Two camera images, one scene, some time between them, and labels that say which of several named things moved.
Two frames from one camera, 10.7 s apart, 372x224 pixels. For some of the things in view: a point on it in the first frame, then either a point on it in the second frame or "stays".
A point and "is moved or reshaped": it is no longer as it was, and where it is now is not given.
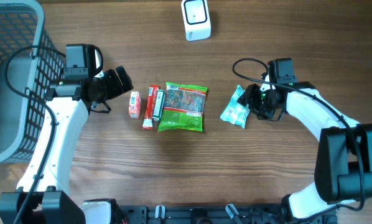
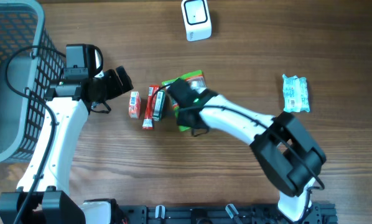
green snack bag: x=184 y=107 → x=196 y=79
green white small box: x=158 y=105 stays
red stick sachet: x=152 y=94 stays
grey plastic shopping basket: x=23 y=62 stays
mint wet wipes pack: x=234 y=112 is moved or reshaped
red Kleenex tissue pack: x=134 y=104 stays
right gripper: x=249 y=97 → x=181 y=119
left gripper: x=112 y=75 stays
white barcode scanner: x=196 y=18 stays
